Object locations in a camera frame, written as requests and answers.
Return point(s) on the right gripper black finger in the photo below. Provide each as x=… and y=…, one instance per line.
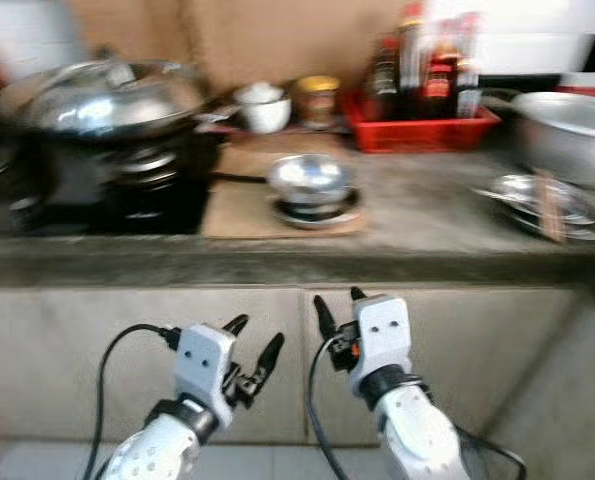
x=358, y=295
x=325, y=318

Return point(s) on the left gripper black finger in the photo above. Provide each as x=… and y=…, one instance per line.
x=270, y=358
x=235, y=325

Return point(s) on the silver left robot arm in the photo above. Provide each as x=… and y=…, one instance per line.
x=162, y=455

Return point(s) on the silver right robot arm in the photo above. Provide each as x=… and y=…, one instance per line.
x=422, y=440

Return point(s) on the steel plate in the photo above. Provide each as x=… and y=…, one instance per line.
x=512, y=222
x=342, y=213

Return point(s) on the brown cardboard mat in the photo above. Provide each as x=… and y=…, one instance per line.
x=252, y=155
x=232, y=215

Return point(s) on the upturned steel bowl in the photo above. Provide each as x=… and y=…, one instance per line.
x=309, y=178

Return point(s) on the wood-grain cabinet door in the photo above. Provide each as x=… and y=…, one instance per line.
x=57, y=365
x=497, y=350
x=577, y=410

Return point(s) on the red plastic basket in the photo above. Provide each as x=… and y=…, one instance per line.
x=422, y=135

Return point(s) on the black gas stove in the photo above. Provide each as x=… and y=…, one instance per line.
x=97, y=212

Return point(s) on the steel stove burner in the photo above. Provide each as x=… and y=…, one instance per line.
x=149, y=165

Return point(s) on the yellow-lidded glass jar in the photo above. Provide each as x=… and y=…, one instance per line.
x=317, y=105

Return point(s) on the white lidded ceramic cup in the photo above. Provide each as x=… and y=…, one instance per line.
x=265, y=112

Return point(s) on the short dark sauce bottle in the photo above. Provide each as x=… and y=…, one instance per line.
x=384, y=88

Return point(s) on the wooden stick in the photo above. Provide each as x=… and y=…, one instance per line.
x=552, y=205

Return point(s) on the red-labelled sauce bottle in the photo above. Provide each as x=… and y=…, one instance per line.
x=440, y=90

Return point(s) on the tall dark sauce bottle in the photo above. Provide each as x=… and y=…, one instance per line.
x=412, y=60

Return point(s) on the clear red-capped bottle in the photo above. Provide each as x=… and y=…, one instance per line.
x=468, y=80

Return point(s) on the large aluminium pot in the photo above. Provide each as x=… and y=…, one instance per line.
x=572, y=145

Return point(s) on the large steel wok lid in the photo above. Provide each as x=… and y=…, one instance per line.
x=102, y=100

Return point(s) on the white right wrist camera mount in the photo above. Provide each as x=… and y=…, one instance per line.
x=382, y=330

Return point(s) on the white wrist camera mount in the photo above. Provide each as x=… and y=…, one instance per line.
x=202, y=362
x=382, y=330

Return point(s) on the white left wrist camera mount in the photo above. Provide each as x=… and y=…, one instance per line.
x=202, y=362

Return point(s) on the brown cardboard wall sheet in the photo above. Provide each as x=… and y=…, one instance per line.
x=237, y=40

